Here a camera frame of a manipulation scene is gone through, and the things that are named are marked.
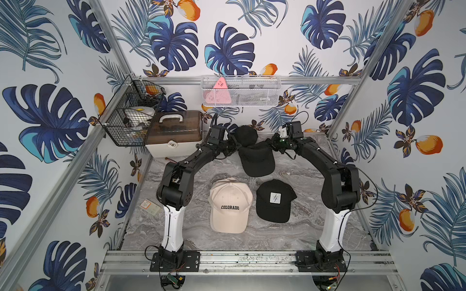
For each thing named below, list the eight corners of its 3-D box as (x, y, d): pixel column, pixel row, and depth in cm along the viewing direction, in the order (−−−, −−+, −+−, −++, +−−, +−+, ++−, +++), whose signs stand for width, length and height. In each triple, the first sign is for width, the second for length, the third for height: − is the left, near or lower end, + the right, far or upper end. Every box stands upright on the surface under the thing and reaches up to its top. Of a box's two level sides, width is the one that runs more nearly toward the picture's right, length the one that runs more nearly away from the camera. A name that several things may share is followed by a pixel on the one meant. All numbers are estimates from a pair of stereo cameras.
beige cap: (209, 233, 84) (205, 224, 74) (213, 184, 100) (210, 172, 90) (251, 233, 84) (254, 224, 74) (248, 184, 100) (250, 172, 90)
